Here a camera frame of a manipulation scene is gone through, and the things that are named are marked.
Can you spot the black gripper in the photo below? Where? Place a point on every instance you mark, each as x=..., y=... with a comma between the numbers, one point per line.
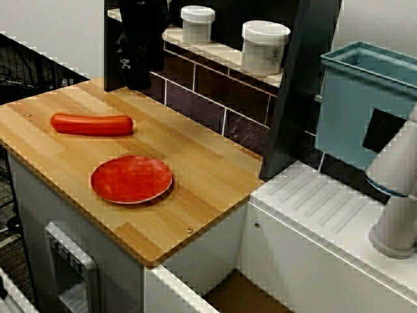
x=133, y=49

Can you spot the red toy sausage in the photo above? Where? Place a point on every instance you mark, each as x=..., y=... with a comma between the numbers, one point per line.
x=91, y=125

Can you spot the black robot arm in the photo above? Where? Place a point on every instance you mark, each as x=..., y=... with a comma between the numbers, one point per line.
x=133, y=13

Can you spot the red round plate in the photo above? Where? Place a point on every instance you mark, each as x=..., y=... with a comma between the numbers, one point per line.
x=131, y=179

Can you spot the dark tile backsplash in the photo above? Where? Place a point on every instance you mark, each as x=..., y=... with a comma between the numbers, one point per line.
x=208, y=104

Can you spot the small white lidded jar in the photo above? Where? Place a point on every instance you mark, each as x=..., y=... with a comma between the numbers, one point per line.
x=197, y=24

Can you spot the cream backsplash shelf ledge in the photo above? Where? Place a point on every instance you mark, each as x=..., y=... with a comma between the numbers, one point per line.
x=215, y=52

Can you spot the wooden countertop board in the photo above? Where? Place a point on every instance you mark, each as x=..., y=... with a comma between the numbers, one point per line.
x=123, y=163

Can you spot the large white labelled jar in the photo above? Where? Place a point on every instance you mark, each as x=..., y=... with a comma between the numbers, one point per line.
x=264, y=49

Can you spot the grey oven control panel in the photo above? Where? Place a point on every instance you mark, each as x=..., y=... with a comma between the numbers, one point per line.
x=70, y=261

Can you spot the teal plastic bin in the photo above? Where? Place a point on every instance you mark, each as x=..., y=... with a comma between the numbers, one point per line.
x=352, y=107

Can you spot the white toy kitchen cabinet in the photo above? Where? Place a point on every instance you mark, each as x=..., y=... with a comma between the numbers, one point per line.
x=293, y=247

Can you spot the black square sticker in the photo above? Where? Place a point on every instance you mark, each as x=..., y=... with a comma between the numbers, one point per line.
x=384, y=130

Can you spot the white toy faucet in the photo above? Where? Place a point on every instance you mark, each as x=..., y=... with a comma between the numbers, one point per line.
x=395, y=182

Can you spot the black upright frame post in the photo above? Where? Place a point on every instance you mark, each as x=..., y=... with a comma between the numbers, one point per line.
x=293, y=98

